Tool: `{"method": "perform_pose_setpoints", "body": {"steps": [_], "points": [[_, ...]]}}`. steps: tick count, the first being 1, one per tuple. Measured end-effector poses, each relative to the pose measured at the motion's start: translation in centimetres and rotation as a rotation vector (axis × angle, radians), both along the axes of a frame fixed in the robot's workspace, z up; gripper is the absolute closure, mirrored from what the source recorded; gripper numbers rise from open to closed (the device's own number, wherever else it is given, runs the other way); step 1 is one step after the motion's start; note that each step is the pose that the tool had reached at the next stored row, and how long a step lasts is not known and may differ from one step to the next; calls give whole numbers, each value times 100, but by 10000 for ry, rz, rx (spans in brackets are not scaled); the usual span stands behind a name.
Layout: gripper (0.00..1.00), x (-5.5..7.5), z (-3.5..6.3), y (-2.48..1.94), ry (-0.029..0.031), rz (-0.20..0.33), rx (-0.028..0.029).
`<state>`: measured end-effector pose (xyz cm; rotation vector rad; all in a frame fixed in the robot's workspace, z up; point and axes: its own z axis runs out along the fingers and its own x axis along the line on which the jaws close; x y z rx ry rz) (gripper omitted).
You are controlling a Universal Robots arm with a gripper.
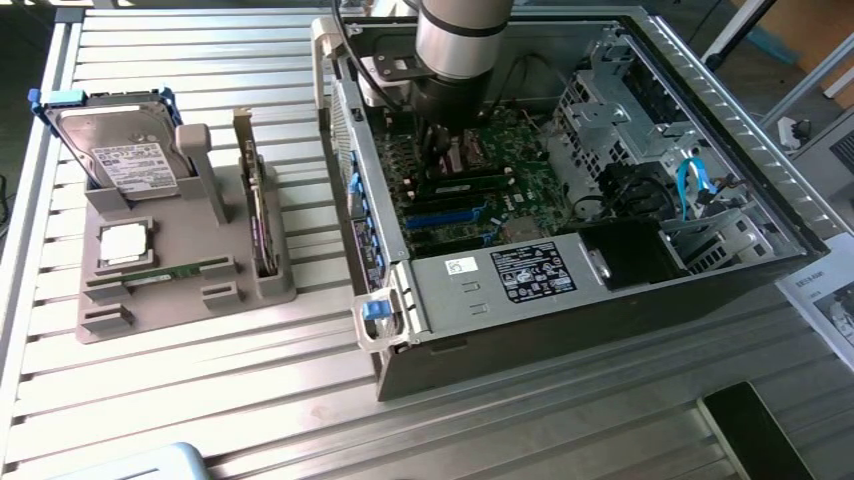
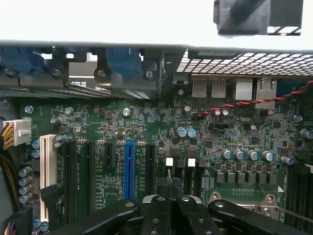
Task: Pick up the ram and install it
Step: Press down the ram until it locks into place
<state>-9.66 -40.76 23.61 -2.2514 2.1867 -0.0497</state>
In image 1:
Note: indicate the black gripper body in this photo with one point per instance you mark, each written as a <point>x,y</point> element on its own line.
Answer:
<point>450,102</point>

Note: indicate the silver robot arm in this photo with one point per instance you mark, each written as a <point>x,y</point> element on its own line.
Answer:
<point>461,45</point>

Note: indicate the installed green RAM stick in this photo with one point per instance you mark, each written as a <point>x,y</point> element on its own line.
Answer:
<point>468,185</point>

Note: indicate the blue expansion slot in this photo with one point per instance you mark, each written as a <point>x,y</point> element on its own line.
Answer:
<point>443,216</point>

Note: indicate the green motherboard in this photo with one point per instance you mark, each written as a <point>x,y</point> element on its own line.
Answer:
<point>528,200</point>

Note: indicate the silver metal drive cage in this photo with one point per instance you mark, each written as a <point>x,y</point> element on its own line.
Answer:
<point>601,120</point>

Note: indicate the small white sticker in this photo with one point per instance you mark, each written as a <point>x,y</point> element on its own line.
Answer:
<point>462,265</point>

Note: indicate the graphics card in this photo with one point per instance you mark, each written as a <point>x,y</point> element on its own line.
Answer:
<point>257,200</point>

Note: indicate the black power supply label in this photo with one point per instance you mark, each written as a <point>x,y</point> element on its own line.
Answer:
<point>534,272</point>

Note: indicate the silver power supply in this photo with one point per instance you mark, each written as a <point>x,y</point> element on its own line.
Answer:
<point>454,300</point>

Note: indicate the blue case latch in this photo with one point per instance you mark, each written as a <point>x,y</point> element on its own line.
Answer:
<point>374,309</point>

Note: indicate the grey parts rack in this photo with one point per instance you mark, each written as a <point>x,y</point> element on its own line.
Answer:
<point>187,235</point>

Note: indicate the open black PC case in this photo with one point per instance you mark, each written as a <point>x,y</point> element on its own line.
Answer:
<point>534,360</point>

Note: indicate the silver hard disk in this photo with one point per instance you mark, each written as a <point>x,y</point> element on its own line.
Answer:
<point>127,155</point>

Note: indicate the silver CPU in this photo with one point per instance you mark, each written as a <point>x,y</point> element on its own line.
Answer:
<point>123,245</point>

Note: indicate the white power strip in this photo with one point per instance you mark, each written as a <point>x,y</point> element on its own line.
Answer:
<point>789,132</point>

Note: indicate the brown cardboard box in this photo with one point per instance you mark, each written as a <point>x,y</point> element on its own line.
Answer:
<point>801,30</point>

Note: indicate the blue disk caddy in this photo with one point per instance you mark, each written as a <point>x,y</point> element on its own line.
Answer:
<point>63,102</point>

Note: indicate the white printed paper sheet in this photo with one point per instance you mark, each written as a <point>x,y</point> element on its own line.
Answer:
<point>821,300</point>

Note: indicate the black tablet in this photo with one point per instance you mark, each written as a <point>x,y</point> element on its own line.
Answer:
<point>754,435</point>

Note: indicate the light blue plastic box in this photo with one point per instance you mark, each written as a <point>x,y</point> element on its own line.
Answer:
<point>147,465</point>

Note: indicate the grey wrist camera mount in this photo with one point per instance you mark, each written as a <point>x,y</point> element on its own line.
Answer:
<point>390,62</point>

